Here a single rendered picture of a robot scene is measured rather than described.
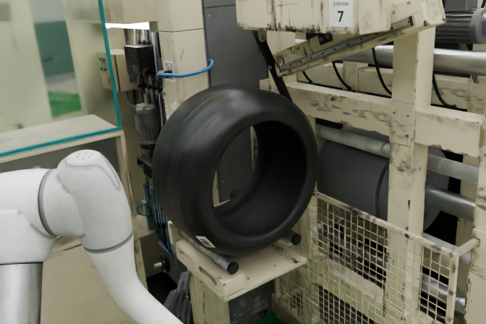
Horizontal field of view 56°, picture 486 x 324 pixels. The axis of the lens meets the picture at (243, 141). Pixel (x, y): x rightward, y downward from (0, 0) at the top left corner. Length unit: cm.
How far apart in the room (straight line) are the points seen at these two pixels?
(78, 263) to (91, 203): 119
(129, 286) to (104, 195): 22
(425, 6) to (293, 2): 40
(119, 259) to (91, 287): 118
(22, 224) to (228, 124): 69
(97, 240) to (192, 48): 97
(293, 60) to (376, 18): 47
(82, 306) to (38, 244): 123
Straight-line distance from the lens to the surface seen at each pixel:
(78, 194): 88
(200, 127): 139
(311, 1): 147
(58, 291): 209
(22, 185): 94
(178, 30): 169
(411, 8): 140
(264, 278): 170
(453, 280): 157
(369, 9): 137
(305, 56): 170
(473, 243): 164
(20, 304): 96
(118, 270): 98
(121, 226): 92
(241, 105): 142
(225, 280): 160
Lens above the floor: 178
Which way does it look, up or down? 18 degrees down
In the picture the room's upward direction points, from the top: 4 degrees counter-clockwise
